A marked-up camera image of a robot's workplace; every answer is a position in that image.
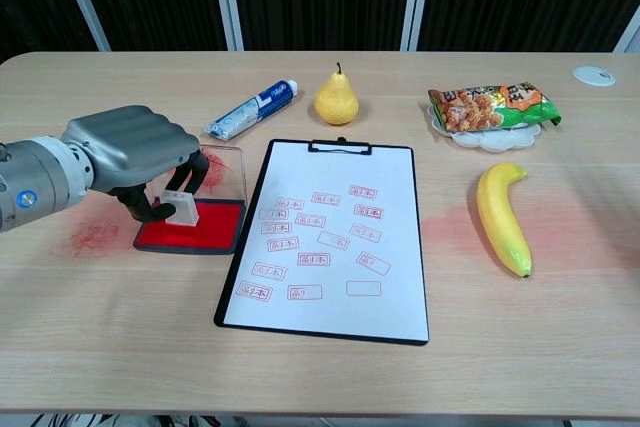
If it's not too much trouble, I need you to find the white round cable grommet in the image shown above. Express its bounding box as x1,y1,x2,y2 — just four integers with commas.
572,65,616,87

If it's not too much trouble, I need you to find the blue white toothpaste tube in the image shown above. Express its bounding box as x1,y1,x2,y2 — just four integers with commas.
202,77,300,142

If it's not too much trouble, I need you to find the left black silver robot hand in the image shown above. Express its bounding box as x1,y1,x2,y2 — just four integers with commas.
60,105,211,223

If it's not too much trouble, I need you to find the yellow pear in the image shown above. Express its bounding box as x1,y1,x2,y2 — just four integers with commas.
313,61,360,126

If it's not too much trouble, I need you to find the red ink pad case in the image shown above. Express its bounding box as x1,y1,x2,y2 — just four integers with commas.
132,145,246,256

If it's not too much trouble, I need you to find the white stamped paper sheet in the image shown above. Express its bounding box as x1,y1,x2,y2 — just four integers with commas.
222,141,429,342

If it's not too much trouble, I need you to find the green orange snack bag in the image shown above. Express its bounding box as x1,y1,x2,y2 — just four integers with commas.
427,80,565,134

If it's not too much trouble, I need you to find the black clipboard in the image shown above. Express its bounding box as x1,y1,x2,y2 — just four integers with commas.
213,136,430,347

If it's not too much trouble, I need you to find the yellow banana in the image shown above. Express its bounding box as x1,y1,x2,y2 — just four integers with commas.
475,161,533,279

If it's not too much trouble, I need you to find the white flower-shaped plate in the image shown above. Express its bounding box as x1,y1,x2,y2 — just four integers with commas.
429,104,544,153

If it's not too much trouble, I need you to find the white and red stamp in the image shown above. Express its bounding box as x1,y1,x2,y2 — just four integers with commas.
160,190,200,226

